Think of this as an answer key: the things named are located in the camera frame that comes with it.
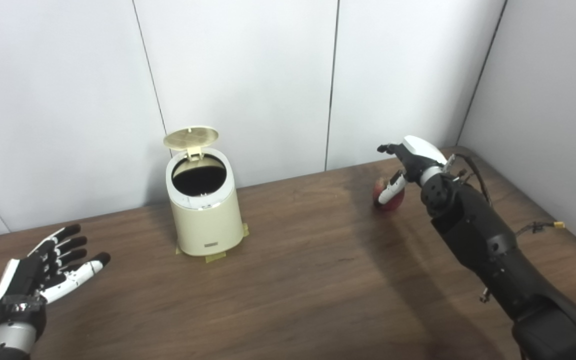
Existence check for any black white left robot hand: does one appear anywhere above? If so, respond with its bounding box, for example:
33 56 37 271
0 223 112 335

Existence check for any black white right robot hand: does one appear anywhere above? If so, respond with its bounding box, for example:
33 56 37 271
377 135 449 206

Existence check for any red apple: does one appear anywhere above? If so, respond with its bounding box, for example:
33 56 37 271
372 176 405 211

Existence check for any cream-colored round bin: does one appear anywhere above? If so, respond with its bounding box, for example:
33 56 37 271
165 147 245 257

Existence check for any cream round bin lid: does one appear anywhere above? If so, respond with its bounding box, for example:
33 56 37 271
163 125 220 162

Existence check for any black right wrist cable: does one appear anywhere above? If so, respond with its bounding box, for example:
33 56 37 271
444 152 494 208

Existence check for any thin yellow-tipped cable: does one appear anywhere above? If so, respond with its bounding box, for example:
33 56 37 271
515 220 566 239

